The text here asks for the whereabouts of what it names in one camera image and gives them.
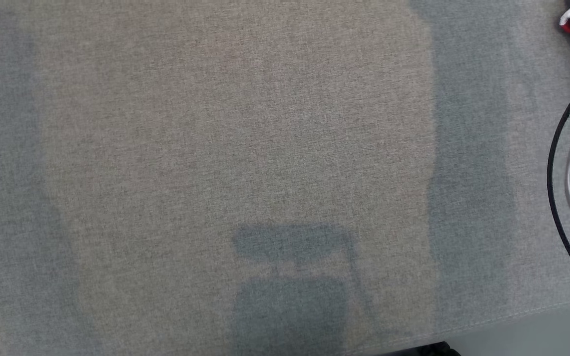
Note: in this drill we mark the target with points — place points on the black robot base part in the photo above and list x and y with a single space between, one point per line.
433 350

